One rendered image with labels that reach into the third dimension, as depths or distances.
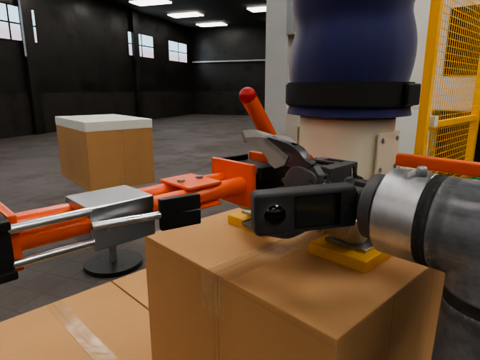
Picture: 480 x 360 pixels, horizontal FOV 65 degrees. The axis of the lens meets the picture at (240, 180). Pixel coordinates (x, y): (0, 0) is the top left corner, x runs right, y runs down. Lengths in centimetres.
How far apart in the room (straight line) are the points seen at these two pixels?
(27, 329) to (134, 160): 134
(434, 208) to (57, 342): 102
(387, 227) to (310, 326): 14
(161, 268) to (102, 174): 167
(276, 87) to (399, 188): 180
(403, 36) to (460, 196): 35
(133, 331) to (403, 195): 92
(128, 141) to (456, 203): 210
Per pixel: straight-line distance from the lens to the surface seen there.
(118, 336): 115
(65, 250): 37
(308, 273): 55
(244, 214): 72
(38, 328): 127
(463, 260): 37
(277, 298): 49
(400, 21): 67
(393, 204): 38
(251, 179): 48
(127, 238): 40
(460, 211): 36
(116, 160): 232
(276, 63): 216
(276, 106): 215
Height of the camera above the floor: 120
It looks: 14 degrees down
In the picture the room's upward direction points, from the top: straight up
